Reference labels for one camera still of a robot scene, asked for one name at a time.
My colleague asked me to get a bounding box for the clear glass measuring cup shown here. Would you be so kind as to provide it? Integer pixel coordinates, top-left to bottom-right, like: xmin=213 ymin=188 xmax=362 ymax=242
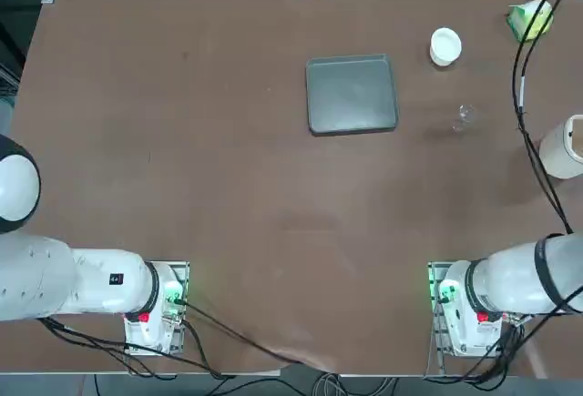
xmin=452 ymin=104 xmax=477 ymax=134

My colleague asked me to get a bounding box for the white bowl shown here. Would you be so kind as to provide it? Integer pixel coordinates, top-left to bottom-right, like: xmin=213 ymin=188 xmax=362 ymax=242
xmin=429 ymin=26 xmax=464 ymax=67

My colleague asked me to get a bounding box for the dark grey tray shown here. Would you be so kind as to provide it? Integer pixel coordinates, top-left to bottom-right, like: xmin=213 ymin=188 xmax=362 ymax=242
xmin=305 ymin=53 xmax=401 ymax=137

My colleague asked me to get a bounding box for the beige lidded trash can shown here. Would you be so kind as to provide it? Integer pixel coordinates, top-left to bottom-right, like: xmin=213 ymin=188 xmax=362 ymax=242
xmin=538 ymin=114 xmax=583 ymax=180

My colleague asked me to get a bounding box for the green tissue pack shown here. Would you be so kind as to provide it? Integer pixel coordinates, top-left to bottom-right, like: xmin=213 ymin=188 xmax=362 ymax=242
xmin=506 ymin=0 xmax=556 ymax=44

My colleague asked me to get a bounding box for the black base cable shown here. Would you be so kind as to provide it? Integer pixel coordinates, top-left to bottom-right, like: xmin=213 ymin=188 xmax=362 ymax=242
xmin=172 ymin=298 xmax=338 ymax=377

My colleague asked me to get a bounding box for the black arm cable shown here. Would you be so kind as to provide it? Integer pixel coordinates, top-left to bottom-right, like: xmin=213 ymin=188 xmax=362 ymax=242
xmin=512 ymin=0 xmax=576 ymax=236

